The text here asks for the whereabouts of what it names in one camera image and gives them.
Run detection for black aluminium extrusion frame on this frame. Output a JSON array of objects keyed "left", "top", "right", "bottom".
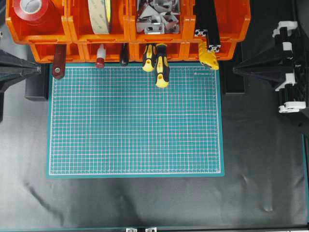
[
  {"left": 194, "top": 29, "right": 208, "bottom": 37},
  {"left": 193, "top": 0, "right": 221, "bottom": 53}
]

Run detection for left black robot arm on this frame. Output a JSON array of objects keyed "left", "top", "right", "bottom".
[{"left": 0, "top": 49, "right": 42, "bottom": 122}]

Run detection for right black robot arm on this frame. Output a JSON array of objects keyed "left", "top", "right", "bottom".
[{"left": 233, "top": 0, "right": 309, "bottom": 137}]

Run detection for green cutting mat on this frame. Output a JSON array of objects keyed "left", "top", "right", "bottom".
[{"left": 46, "top": 63, "right": 225, "bottom": 178}]

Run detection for small yellow black screwdriver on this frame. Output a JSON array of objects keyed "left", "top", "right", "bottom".
[{"left": 142, "top": 43, "right": 156, "bottom": 72}]

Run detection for lower orange bin screwdrivers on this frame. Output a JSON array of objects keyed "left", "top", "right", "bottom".
[{"left": 129, "top": 43, "right": 186, "bottom": 62}]

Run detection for lower orange bin knife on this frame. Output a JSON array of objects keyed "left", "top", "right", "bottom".
[{"left": 184, "top": 40, "right": 237, "bottom": 61}]

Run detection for yellow utility knife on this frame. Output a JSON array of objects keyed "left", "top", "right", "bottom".
[{"left": 198, "top": 42, "right": 219, "bottom": 70}]

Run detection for black block right of mat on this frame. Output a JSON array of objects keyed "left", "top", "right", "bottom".
[{"left": 219, "top": 60, "right": 245, "bottom": 95}]

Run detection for black block of mat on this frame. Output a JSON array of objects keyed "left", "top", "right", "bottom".
[
  {"left": 24, "top": 64, "right": 49, "bottom": 102},
  {"left": 219, "top": 60, "right": 245, "bottom": 95}
]

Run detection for lower orange bin glue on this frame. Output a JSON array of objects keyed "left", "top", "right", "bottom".
[{"left": 81, "top": 43, "right": 124, "bottom": 63}]

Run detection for upper orange bin brackets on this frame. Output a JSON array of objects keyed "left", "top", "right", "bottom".
[{"left": 127, "top": 0, "right": 193, "bottom": 43}]

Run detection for pile of metal corner brackets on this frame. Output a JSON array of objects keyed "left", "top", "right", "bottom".
[{"left": 136, "top": 0, "right": 181, "bottom": 34}]

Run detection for upper orange bin tape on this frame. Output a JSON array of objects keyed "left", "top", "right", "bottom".
[{"left": 67, "top": 0, "right": 132, "bottom": 44}]

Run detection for beige double-sided tape roll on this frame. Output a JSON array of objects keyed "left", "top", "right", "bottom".
[{"left": 88, "top": 0, "right": 112, "bottom": 34}]

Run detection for black block left of mat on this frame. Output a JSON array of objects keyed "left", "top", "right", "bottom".
[{"left": 24, "top": 64, "right": 49, "bottom": 102}]

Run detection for upper orange bin frames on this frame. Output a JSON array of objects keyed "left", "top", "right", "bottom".
[{"left": 185, "top": 0, "right": 251, "bottom": 43}]

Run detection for lower orange bin far left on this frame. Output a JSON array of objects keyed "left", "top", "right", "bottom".
[{"left": 30, "top": 43, "right": 85, "bottom": 63}]

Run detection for orange bin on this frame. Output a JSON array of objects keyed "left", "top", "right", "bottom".
[
  {"left": 30, "top": 43, "right": 85, "bottom": 63},
  {"left": 5, "top": 0, "right": 71, "bottom": 44}
]

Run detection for upper orange bin far left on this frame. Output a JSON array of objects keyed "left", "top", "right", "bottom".
[{"left": 5, "top": 0, "right": 71, "bottom": 44}]

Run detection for red tape roll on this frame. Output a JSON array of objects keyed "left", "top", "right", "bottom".
[{"left": 13, "top": 0, "right": 64, "bottom": 36}]

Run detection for black handled tool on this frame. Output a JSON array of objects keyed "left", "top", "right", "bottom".
[{"left": 119, "top": 43, "right": 129, "bottom": 67}]

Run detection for dark red handled tool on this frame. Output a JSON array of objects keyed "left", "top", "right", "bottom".
[{"left": 52, "top": 44, "right": 67, "bottom": 80}]

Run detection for metal bracket at bottom edge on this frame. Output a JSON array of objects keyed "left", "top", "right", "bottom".
[{"left": 126, "top": 228, "right": 137, "bottom": 232}]

